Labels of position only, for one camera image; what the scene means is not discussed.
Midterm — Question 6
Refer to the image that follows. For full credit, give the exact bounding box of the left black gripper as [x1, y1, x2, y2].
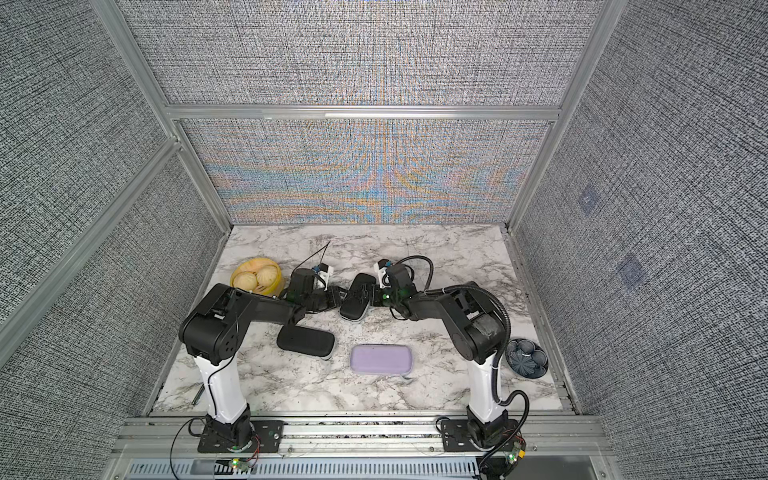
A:
[303, 288, 354, 316]

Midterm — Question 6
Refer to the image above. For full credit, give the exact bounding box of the grey case back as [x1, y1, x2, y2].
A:
[339, 273, 378, 322]

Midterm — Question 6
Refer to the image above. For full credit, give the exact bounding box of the grey zippered case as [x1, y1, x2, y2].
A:
[277, 325, 336, 358]

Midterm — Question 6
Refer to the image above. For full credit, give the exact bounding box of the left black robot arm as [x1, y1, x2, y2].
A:
[179, 268, 336, 453]

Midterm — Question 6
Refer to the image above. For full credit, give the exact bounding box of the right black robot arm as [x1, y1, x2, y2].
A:
[374, 264, 530, 451]

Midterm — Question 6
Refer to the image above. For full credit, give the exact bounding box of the right steamed bun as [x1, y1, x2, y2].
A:
[256, 265, 280, 288]

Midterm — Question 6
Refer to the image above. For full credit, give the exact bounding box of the steamed bun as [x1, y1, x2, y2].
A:
[256, 265, 280, 288]
[232, 271, 259, 292]

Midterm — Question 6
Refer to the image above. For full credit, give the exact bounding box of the yellow bamboo steamer basket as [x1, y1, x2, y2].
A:
[230, 257, 285, 296]

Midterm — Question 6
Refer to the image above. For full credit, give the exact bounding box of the left steamed bun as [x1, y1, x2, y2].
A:
[232, 271, 259, 292]

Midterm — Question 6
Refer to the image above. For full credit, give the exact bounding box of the dark round flower dish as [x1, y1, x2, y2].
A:
[505, 338, 549, 379]

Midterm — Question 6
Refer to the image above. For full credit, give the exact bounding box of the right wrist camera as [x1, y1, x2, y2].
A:
[375, 259, 393, 289]

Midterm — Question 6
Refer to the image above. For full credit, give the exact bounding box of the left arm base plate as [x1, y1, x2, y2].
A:
[197, 420, 285, 454]

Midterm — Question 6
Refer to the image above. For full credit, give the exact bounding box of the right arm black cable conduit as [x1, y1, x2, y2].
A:
[392, 254, 532, 457]

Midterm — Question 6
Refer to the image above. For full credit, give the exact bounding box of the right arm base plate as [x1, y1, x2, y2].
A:
[436, 417, 480, 453]

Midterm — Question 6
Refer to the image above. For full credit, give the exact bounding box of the green handled tool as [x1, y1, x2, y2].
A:
[191, 385, 205, 406]

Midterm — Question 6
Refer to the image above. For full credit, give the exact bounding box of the aluminium front rail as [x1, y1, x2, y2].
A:
[108, 411, 615, 459]

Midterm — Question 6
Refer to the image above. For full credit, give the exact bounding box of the white vented cable tray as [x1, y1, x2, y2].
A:
[125, 457, 479, 479]

